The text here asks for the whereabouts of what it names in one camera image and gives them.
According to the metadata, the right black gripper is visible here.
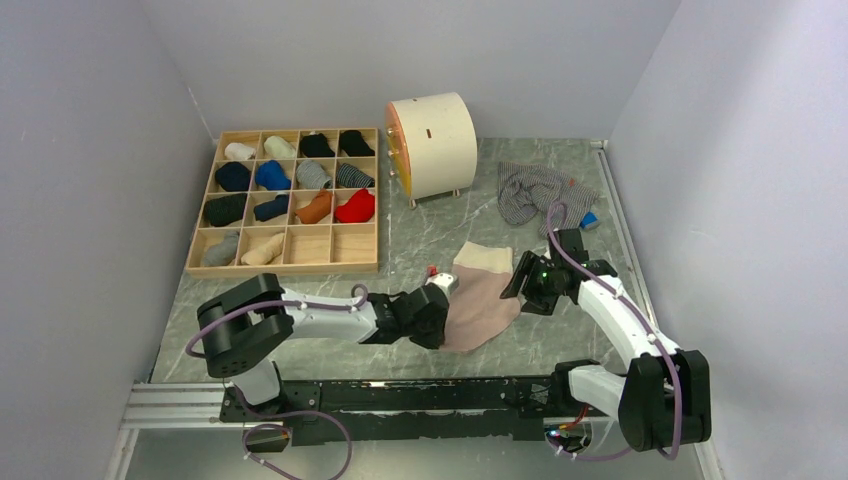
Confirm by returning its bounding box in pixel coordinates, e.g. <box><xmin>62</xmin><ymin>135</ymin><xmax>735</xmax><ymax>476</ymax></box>
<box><xmin>501</xmin><ymin>250</ymin><xmax>566</xmax><ymax>315</ymax></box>

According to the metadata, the pink beige underwear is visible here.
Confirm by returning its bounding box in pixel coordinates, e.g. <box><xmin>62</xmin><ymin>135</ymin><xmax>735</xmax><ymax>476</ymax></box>
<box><xmin>441</xmin><ymin>242</ymin><xmax>521</xmax><ymax>353</ymax></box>

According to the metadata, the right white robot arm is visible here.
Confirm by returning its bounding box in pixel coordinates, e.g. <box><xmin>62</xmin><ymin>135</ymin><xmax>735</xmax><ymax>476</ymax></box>
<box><xmin>501</xmin><ymin>229</ymin><xmax>712</xmax><ymax>454</ymax></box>

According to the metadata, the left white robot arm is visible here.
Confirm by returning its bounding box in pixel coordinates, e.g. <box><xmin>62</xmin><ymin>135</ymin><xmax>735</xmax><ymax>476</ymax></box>
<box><xmin>185</xmin><ymin>273</ymin><xmax>458</xmax><ymax>420</ymax></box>

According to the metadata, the grey striped underwear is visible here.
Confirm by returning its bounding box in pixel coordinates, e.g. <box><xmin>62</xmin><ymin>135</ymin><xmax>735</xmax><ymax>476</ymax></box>
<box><xmin>497</xmin><ymin>162</ymin><xmax>599</xmax><ymax>230</ymax></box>

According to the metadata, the blue small object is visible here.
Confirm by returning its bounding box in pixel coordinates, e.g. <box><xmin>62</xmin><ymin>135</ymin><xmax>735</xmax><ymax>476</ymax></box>
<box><xmin>579</xmin><ymin>211</ymin><xmax>600</xmax><ymax>231</ymax></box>

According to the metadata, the red rolled sock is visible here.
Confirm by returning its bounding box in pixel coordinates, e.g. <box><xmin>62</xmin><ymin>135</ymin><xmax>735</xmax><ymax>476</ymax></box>
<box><xmin>335</xmin><ymin>189</ymin><xmax>376</xmax><ymax>224</ymax></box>

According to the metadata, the orange rolled sock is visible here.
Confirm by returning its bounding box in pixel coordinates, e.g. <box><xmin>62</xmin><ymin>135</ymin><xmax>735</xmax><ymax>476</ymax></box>
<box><xmin>295</xmin><ymin>189</ymin><xmax>333</xmax><ymax>224</ymax></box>

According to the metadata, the cream cylindrical drum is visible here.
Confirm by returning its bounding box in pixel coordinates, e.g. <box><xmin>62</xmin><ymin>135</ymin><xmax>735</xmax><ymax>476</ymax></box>
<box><xmin>385</xmin><ymin>92</ymin><xmax>478</xmax><ymax>208</ymax></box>

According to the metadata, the striped dark rolled sock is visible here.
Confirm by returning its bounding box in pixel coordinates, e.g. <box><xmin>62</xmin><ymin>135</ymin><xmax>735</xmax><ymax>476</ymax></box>
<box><xmin>336</xmin><ymin>163</ymin><xmax>375</xmax><ymax>189</ymax></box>

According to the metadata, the wooden compartment tray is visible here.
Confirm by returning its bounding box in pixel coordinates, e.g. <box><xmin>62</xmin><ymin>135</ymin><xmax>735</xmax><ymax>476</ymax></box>
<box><xmin>185</xmin><ymin>127</ymin><xmax>380</xmax><ymax>278</ymax></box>

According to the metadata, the black rolled sock right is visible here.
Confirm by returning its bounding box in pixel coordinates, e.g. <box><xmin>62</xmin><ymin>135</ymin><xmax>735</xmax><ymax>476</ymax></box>
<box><xmin>338</xmin><ymin>130</ymin><xmax>375</xmax><ymax>157</ymax></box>

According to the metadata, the dark navy rolled sock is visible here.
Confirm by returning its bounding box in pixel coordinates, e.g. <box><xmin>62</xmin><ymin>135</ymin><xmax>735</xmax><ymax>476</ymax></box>
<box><xmin>253</xmin><ymin>194</ymin><xmax>289</xmax><ymax>222</ymax></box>

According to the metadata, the blue rolled sock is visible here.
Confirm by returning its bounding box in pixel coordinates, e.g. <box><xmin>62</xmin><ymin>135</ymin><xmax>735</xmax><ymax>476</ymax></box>
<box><xmin>255</xmin><ymin>160</ymin><xmax>292</xmax><ymax>191</ymax></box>

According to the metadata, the light grey rolled sock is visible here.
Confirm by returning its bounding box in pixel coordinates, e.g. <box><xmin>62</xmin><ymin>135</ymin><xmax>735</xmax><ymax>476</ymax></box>
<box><xmin>201</xmin><ymin>231</ymin><xmax>240</xmax><ymax>267</ymax></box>

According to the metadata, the cream rolled sock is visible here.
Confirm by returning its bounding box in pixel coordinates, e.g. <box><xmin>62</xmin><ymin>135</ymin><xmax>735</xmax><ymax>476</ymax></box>
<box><xmin>263</xmin><ymin>135</ymin><xmax>297</xmax><ymax>159</ymax></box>

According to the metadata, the black ribbed rolled sock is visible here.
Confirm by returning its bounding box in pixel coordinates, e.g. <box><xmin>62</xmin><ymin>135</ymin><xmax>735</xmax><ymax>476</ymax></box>
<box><xmin>202</xmin><ymin>192</ymin><xmax>248</xmax><ymax>227</ymax></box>

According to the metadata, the white rolled sock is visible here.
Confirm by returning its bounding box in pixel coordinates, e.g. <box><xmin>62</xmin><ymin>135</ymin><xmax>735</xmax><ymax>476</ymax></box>
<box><xmin>224</xmin><ymin>142</ymin><xmax>256</xmax><ymax>161</ymax></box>

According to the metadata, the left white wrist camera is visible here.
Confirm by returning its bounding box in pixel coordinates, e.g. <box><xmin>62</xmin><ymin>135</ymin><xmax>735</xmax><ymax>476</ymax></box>
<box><xmin>425</xmin><ymin>266</ymin><xmax>458</xmax><ymax>298</ymax></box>

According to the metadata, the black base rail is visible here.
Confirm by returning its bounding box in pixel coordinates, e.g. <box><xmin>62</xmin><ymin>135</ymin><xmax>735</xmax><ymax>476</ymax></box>
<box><xmin>218</xmin><ymin>376</ymin><xmax>614</xmax><ymax>446</ymax></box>

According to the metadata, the aluminium frame rail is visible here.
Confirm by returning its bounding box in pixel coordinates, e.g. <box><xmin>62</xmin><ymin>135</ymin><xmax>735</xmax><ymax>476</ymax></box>
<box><xmin>105</xmin><ymin>380</ymin><xmax>723</xmax><ymax>480</ymax></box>

